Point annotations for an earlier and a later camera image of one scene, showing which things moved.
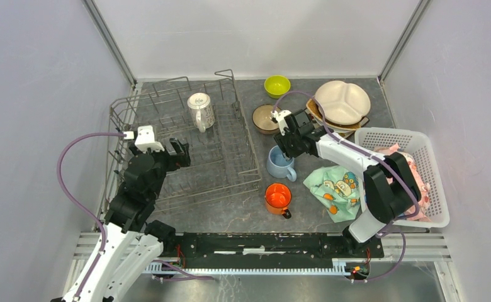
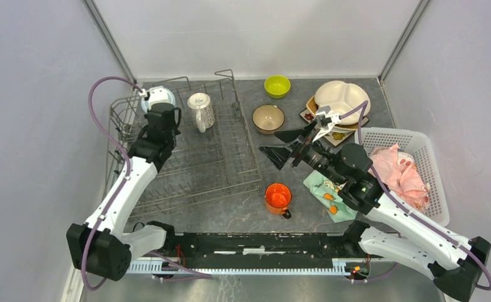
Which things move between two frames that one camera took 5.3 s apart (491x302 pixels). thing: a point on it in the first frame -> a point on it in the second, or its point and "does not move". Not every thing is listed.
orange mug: x=277 y=197 does not move
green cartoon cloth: x=338 y=189 does not move
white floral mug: x=202 y=110 does not move
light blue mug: x=278 y=166 -> x=145 y=103
